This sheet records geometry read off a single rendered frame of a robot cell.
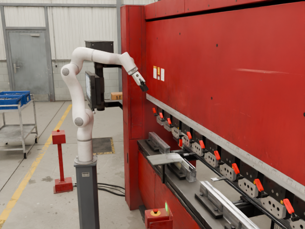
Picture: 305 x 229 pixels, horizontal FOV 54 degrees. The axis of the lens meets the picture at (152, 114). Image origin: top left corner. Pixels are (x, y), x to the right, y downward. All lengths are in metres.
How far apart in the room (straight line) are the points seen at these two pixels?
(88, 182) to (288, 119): 1.71
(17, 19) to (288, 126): 9.08
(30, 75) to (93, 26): 2.41
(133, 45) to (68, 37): 6.54
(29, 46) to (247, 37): 8.60
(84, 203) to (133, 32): 1.71
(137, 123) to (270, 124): 2.03
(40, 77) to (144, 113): 6.81
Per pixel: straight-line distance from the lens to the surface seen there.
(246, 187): 1.76
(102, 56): 2.30
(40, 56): 9.76
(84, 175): 2.57
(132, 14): 3.18
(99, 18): 9.56
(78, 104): 2.40
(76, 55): 2.37
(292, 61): 1.41
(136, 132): 3.35
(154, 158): 2.57
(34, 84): 9.91
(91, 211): 2.73
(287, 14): 1.45
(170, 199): 2.60
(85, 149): 2.50
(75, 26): 9.60
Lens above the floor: 2.01
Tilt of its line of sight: 15 degrees down
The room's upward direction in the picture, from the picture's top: straight up
